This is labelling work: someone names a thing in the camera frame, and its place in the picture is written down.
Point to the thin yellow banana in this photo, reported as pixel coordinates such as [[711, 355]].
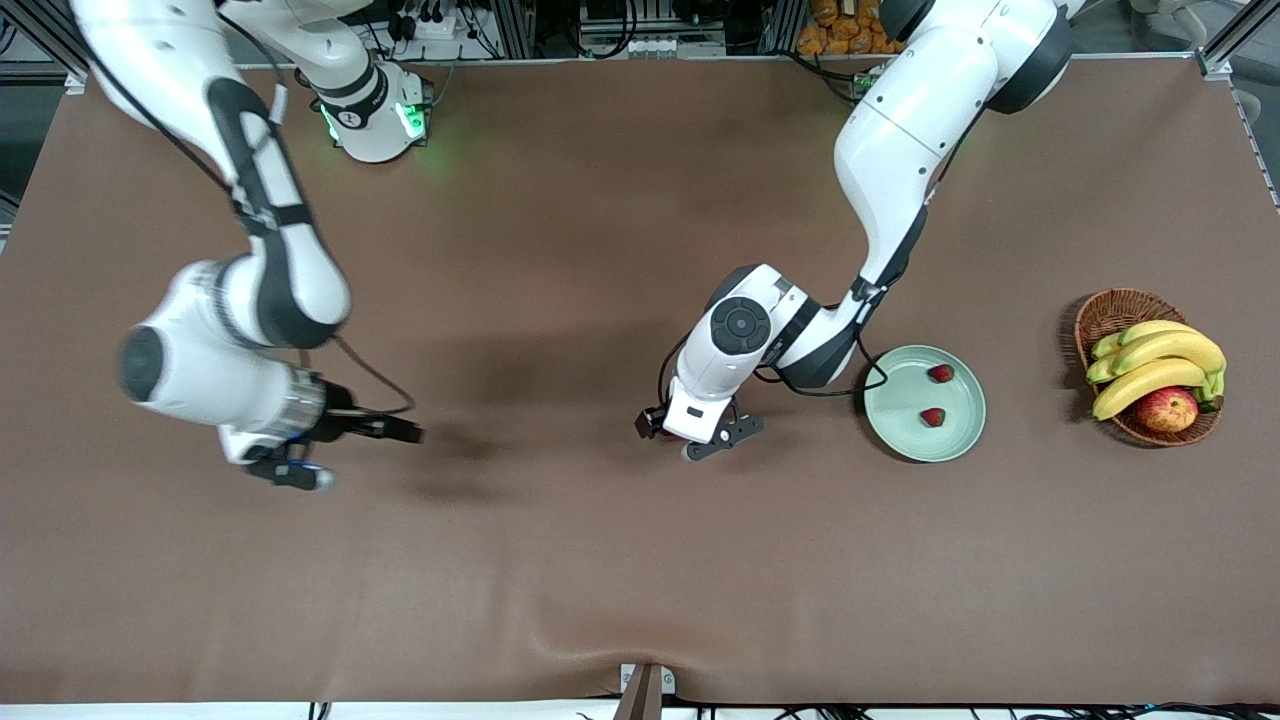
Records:
[[1155, 329]]

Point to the white power strip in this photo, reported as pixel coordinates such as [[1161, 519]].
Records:
[[430, 25]]

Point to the brown wicker basket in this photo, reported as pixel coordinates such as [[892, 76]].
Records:
[[1110, 312]]

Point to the metal table clamp bracket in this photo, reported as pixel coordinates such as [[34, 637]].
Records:
[[645, 690]]

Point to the brown table mat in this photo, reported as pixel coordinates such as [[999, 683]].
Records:
[[600, 560]]

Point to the white terminal block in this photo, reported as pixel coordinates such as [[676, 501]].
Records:
[[660, 47]]

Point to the red yellow apple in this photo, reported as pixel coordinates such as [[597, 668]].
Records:
[[1167, 410]]

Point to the light green round plate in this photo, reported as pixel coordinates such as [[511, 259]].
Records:
[[905, 440]]

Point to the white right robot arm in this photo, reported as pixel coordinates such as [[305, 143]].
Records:
[[200, 375]]

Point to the small green banana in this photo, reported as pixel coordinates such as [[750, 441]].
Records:
[[1105, 346], [1100, 370]]

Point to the red green toy strawberry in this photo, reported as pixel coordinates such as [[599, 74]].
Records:
[[933, 417], [940, 374]]

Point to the silver aluminium frame post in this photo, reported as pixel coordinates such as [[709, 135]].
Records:
[[785, 28], [515, 30]]

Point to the bag of orange bread rolls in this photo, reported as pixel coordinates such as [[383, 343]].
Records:
[[840, 35]]

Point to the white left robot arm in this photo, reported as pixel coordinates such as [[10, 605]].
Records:
[[900, 140]]

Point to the large yellow banana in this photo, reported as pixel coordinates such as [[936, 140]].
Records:
[[1175, 347], [1145, 382]]

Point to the silver aluminium frame beam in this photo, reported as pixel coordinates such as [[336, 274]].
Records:
[[40, 35], [1230, 40]]

